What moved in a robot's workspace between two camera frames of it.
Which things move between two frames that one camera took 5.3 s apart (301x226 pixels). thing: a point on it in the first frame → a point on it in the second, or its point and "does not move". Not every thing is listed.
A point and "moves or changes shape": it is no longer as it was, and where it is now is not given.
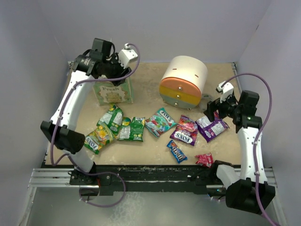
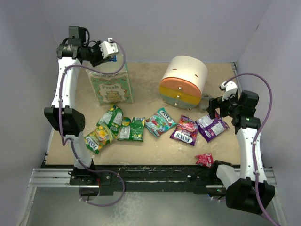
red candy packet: x=206 y=159 does not move
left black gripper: x=125 y=71 → x=100 y=60
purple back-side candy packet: x=209 y=129 does not move
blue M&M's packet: x=176 y=152 moves or changes shape
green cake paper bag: x=107 y=93 does not move
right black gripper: x=216 y=105 does not move
